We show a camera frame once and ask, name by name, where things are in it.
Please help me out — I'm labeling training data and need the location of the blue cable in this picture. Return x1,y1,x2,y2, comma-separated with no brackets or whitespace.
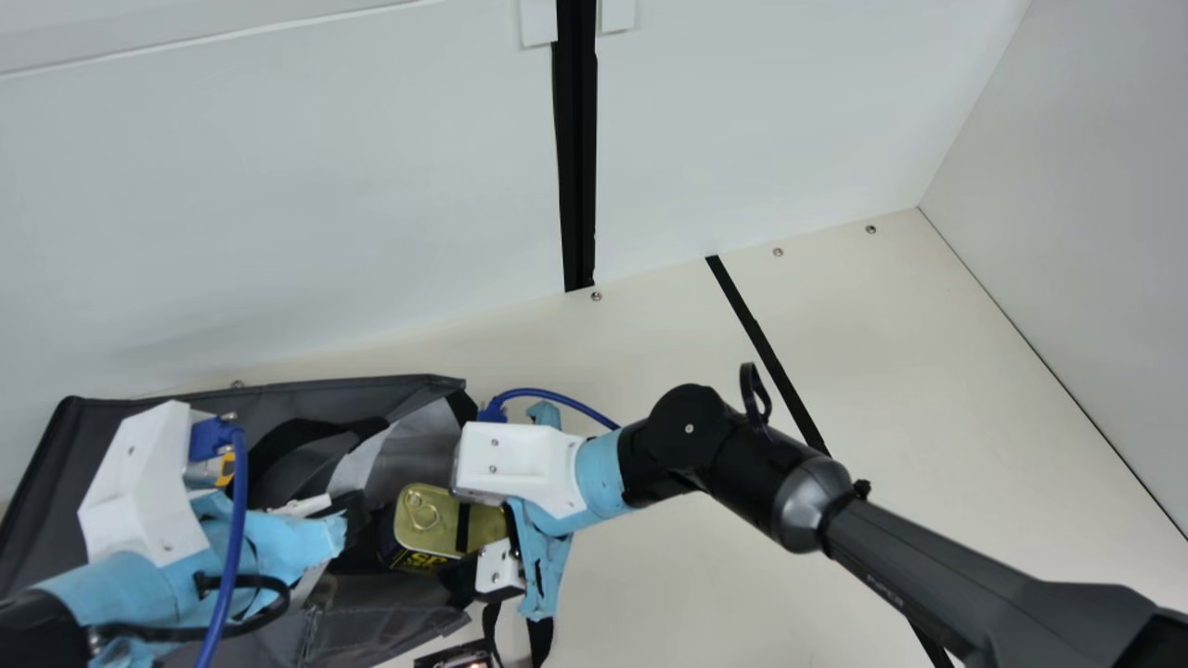
190,416,252,668
477,387,621,433

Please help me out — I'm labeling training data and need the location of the dark grey bag with straps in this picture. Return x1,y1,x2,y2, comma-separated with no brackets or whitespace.
0,374,558,668

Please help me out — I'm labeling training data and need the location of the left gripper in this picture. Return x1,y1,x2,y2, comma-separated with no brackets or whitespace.
35,489,348,668

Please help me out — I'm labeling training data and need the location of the gold rectangular tin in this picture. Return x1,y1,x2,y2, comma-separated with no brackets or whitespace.
376,482,511,572

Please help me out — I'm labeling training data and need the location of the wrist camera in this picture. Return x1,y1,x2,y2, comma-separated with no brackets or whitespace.
77,400,228,569
450,421,591,520

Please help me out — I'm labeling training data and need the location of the black cable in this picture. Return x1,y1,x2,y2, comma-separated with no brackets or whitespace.
88,572,291,643

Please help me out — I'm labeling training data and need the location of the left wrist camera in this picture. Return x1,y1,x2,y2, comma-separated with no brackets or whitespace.
77,400,228,569

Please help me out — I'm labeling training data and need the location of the black post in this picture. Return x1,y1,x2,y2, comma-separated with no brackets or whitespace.
552,0,598,293

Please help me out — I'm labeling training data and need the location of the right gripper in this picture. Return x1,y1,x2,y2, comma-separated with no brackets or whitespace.
440,401,642,622

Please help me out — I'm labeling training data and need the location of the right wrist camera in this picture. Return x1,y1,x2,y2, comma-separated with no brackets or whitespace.
450,421,591,520

